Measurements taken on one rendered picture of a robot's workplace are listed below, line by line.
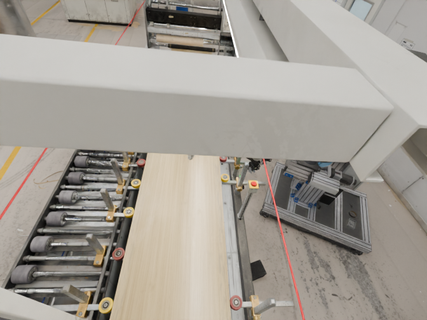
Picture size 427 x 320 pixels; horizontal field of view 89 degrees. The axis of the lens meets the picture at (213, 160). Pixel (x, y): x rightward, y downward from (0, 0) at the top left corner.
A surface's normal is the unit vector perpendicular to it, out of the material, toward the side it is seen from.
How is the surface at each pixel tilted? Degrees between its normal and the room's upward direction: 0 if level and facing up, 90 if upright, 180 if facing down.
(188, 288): 0
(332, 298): 0
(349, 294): 0
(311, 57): 90
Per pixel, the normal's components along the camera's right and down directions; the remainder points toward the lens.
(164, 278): 0.11, -0.66
